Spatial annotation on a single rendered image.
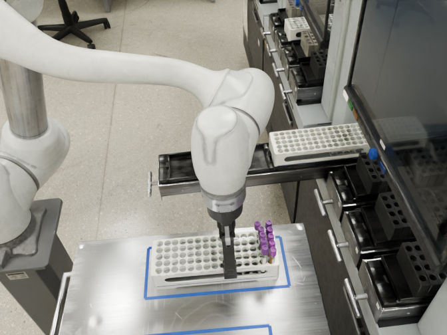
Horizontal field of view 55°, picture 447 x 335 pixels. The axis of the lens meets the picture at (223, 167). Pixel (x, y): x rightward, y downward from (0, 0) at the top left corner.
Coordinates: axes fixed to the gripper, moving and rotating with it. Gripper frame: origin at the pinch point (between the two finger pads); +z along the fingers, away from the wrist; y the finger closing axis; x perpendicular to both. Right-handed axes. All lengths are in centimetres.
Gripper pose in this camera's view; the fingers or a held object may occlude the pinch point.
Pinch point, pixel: (228, 252)
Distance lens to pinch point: 103.3
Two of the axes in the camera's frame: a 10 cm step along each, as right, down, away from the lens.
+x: 10.0, -0.8, 0.1
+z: 0.5, 6.9, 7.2
